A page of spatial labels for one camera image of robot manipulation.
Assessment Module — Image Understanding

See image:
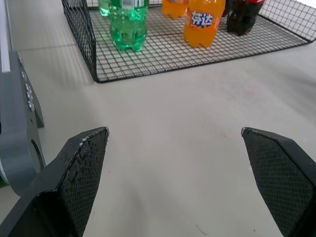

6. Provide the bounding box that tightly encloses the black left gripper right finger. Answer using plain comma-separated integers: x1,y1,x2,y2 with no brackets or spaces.
240,127,316,237

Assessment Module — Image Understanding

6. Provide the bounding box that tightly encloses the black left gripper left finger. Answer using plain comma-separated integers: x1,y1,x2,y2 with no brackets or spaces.
0,126,110,237

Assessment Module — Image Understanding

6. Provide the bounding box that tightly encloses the green soda bottle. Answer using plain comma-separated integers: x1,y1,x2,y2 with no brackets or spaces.
109,0,150,52
97,0,112,17

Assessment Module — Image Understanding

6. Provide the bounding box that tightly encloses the dark cola soda bottle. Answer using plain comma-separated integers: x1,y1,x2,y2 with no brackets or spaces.
222,0,265,37

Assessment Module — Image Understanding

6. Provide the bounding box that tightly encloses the orange Fanta soda bottle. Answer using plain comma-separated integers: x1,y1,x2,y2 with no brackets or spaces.
161,0,190,20
183,0,226,49

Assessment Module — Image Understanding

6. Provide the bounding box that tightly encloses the black wire mesh basket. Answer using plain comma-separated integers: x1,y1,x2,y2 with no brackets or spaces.
61,0,316,83

